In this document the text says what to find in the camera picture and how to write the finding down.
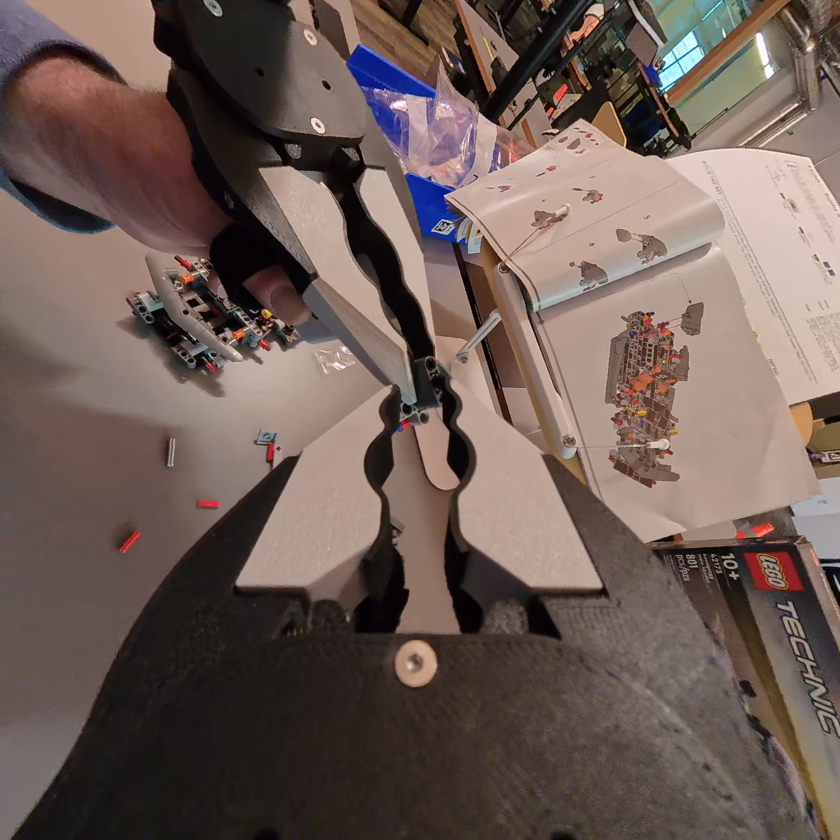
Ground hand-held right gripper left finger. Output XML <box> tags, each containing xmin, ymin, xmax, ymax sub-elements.
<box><xmin>236</xmin><ymin>386</ymin><xmax>403</xmax><ymax>631</ymax></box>

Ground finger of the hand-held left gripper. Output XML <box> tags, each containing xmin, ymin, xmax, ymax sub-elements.
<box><xmin>258</xmin><ymin>166</ymin><xmax>417</xmax><ymax>404</ymax></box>
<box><xmin>356</xmin><ymin>163</ymin><xmax>435</xmax><ymax>360</ymax></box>

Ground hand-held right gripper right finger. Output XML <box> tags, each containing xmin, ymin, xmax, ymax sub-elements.
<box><xmin>445</xmin><ymin>379</ymin><xmax>605</xmax><ymax>631</ymax></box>

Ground small lego subassembly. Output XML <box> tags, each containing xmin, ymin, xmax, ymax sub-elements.
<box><xmin>392</xmin><ymin>354</ymin><xmax>455</xmax><ymax>433</ymax></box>

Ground person's left forearm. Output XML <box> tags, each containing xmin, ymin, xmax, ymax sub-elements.
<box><xmin>0</xmin><ymin>0</ymin><xmax>132</xmax><ymax>235</ymax></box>

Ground partly built lego car model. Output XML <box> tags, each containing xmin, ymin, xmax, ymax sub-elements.
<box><xmin>126</xmin><ymin>251</ymin><xmax>304</xmax><ymax>376</ymax></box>

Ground lego instruction manual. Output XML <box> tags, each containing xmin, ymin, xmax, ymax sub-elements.
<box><xmin>443</xmin><ymin>118</ymin><xmax>821</xmax><ymax>542</ymax></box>

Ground black lego set box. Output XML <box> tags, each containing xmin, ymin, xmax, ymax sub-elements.
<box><xmin>650</xmin><ymin>535</ymin><xmax>840</xmax><ymax>840</ymax></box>

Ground person's left hand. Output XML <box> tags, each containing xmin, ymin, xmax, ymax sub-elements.
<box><xmin>18</xmin><ymin>64</ymin><xmax>314</xmax><ymax>330</ymax></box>

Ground pile of clear plastic bags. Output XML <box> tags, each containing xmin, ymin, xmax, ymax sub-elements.
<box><xmin>361</xmin><ymin>49</ymin><xmax>519</xmax><ymax>185</ymax></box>

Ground blue plastic bin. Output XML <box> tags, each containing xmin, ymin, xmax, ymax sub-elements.
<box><xmin>344</xmin><ymin>42</ymin><xmax>503</xmax><ymax>242</ymax></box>

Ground white book stand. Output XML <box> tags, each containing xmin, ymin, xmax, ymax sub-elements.
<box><xmin>413</xmin><ymin>243</ymin><xmax>592</xmax><ymax>493</ymax></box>

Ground white printed paper sheet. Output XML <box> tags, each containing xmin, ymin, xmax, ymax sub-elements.
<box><xmin>669</xmin><ymin>147</ymin><xmax>840</xmax><ymax>409</ymax></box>

